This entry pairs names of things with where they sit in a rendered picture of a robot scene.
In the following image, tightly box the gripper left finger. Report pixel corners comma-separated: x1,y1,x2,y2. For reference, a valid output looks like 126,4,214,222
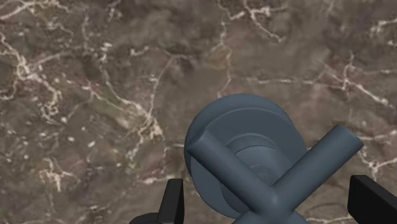
129,178,185,224

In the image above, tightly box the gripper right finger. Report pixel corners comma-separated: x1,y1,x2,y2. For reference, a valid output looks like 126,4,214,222
347,174,397,224

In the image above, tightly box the blue-grey cross-handle tap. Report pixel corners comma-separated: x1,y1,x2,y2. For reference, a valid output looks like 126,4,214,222
183,94,365,224

